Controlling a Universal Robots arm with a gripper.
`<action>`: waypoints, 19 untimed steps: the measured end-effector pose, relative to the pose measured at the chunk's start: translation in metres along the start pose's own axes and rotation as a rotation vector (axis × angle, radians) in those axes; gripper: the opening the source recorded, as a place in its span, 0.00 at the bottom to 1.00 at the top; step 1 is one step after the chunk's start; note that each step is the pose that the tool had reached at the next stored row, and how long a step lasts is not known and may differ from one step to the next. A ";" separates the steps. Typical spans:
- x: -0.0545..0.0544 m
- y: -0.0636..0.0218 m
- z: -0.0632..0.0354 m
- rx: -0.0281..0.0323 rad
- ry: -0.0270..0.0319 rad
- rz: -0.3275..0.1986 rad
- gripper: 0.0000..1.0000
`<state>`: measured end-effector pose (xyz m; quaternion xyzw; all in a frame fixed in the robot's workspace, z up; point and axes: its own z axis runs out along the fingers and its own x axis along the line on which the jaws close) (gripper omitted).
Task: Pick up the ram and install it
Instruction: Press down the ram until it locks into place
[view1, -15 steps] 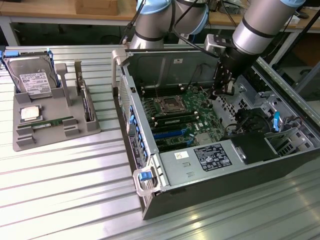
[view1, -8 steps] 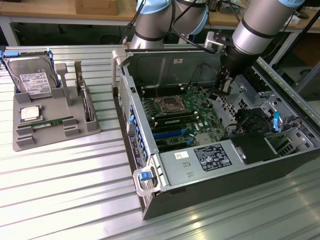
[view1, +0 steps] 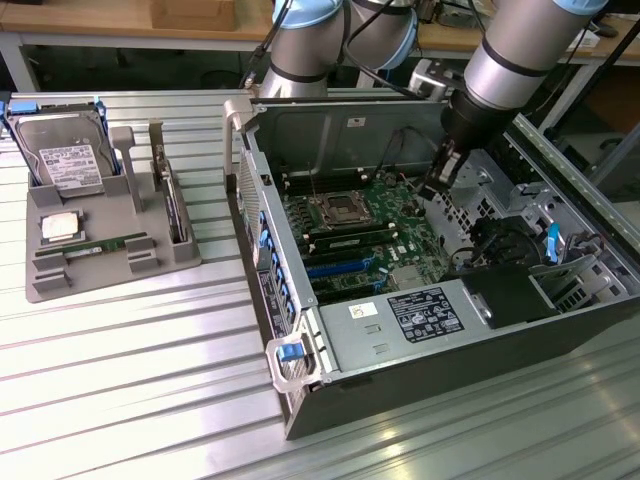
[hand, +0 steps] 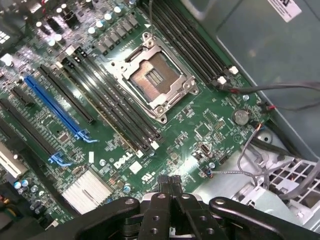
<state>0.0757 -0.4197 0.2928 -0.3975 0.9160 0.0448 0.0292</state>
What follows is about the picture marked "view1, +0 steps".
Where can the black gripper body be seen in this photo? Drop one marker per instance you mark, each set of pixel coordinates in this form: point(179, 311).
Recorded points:
point(475, 125)

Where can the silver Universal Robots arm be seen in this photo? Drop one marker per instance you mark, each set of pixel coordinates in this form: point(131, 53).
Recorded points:
point(520, 50)

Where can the black RAM slot bank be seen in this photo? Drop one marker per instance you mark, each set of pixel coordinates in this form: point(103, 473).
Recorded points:
point(325, 181)
point(345, 249)

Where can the metal disk bay cage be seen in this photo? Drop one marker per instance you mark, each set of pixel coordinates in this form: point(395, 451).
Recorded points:
point(480, 200)

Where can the green motherboard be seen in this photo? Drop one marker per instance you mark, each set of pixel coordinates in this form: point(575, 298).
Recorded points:
point(400, 220)

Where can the black fan housing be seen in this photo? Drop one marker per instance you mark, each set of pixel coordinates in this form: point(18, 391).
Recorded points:
point(505, 240)

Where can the cluttered wooden workbench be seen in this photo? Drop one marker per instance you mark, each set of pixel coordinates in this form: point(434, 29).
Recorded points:
point(440, 40)

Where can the CPU socket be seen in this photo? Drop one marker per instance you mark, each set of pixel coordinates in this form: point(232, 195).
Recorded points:
point(342, 210)

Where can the silver chipset heatsink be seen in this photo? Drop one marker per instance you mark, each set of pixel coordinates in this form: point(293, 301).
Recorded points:
point(405, 278)

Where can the blue disk bay lever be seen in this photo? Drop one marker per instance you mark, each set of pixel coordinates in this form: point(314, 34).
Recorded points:
point(552, 245)

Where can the black slanted pole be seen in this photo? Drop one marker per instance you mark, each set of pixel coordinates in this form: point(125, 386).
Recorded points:
point(590, 76)

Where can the blue expansion slot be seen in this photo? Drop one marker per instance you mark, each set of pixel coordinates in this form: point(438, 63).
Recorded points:
point(335, 269)

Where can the black plastic air shroud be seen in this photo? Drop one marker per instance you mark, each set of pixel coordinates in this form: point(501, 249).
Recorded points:
point(510, 295)

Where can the white box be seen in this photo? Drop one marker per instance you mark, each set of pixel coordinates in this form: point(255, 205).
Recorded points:
point(591, 41)

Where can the grey power supply unit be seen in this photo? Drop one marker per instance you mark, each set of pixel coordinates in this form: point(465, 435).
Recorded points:
point(370, 340)

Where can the open black PC case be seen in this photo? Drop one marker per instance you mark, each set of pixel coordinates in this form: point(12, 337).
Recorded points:
point(450, 380)

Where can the blue case latch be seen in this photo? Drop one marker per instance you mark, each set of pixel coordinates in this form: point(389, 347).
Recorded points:
point(290, 352)

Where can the cardboard box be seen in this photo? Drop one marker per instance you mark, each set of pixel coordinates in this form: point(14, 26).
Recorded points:
point(192, 14)

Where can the grey parts rack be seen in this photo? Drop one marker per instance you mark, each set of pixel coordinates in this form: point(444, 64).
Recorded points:
point(110, 270)

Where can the silver CPU chip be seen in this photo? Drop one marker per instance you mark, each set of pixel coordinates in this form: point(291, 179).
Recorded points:
point(61, 227)

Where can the hard disk in blue carrier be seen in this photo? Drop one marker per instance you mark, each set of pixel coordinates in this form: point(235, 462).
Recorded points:
point(60, 145)

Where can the wooden workbench with cardboard box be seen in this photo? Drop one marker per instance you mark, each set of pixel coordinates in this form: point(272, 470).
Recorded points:
point(75, 20)

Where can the graphics card with metal bracket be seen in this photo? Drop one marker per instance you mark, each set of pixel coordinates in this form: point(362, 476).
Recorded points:
point(170, 200)

